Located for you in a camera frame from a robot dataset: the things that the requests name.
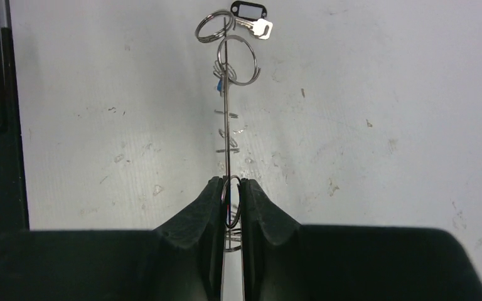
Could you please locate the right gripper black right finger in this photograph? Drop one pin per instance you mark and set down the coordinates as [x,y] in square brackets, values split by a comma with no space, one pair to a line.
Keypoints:
[283,259]

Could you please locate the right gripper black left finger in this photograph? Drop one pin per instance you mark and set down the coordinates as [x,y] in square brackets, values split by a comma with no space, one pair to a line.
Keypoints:
[180,260]

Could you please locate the large silver metal keyring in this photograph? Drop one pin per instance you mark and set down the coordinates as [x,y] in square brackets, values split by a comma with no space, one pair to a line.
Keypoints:
[223,71]

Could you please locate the black tagged silver key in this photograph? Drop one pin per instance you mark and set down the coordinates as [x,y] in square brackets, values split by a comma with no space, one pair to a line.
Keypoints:
[253,17]

